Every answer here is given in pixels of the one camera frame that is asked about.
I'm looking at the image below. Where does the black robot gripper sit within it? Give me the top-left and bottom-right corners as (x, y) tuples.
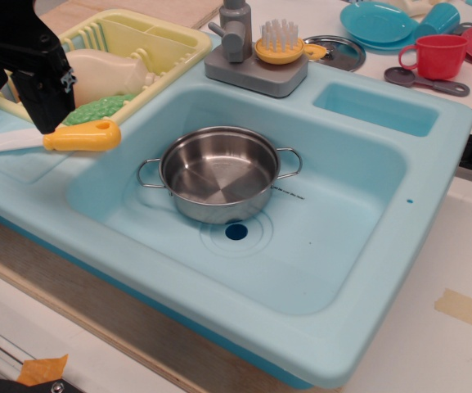
(0, 1), (76, 134)

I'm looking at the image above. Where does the yellow handled white toy knife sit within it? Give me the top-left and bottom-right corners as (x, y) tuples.
(0, 120), (122, 152)

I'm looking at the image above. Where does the stainless steel pot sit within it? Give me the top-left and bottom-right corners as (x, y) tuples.
(137, 126), (303, 224)

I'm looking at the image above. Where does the silver pot lid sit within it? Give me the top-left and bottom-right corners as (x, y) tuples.
(304, 35), (366, 72)

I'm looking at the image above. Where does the cream plastic bottle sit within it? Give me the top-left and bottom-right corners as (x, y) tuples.
(65, 49), (157, 107)

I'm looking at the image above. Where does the green plastic toy vegetable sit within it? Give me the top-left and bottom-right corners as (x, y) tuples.
(62, 94), (136, 126)

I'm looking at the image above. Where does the pale yellow dish rack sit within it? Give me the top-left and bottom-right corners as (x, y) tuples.
(0, 8), (214, 128)

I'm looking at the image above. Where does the grey toy faucet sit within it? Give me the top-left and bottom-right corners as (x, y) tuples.
(205, 0), (308, 97)

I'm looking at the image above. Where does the yellow dish brush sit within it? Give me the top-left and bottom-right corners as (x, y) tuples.
(254, 19), (327, 66)

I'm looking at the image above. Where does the light blue toy sink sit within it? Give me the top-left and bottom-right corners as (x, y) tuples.
(0, 63), (472, 388)

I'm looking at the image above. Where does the orange tape piece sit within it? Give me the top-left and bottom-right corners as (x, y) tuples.
(16, 355), (69, 386)

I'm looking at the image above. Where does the plywood base board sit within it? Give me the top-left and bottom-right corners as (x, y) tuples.
(0, 224), (293, 392)

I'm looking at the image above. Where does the teal plastic plate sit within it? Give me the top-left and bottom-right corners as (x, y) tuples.
(339, 2), (418, 51)

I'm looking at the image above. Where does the grey plastic spoon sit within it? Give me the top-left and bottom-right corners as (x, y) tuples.
(384, 67), (470, 97)

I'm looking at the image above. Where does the red plastic cup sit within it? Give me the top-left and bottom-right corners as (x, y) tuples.
(398, 34), (468, 80)

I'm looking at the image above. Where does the teal plastic cup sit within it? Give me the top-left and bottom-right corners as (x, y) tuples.
(413, 2), (461, 39)

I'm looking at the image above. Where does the beige masking tape strip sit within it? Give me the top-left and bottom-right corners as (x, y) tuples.
(434, 289), (472, 326)

